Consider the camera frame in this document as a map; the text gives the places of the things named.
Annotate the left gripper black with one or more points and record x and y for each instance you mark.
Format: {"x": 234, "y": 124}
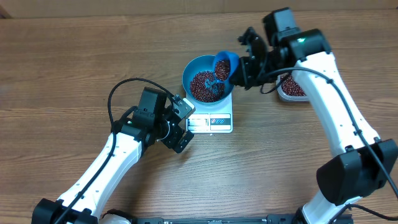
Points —
{"x": 171, "y": 141}

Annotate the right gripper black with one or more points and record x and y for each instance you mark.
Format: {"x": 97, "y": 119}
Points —
{"x": 245, "y": 71}

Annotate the blue plastic measuring scoop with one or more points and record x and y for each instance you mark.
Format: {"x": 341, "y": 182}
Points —
{"x": 224, "y": 65}

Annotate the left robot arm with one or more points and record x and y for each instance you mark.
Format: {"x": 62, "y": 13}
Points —
{"x": 137, "y": 129}

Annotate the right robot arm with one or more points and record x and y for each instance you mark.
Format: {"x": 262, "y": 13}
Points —
{"x": 361, "y": 161}

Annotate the white digital kitchen scale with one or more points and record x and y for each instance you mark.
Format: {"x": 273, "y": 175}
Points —
{"x": 211, "y": 118}

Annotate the blue metal bowl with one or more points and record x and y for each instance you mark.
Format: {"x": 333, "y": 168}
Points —
{"x": 200, "y": 64}

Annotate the clear plastic food container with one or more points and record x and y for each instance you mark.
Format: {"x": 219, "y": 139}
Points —
{"x": 289, "y": 90}

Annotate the red beans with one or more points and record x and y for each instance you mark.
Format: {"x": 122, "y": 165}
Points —
{"x": 205, "y": 88}

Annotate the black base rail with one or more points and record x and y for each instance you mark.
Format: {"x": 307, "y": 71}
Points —
{"x": 217, "y": 220}

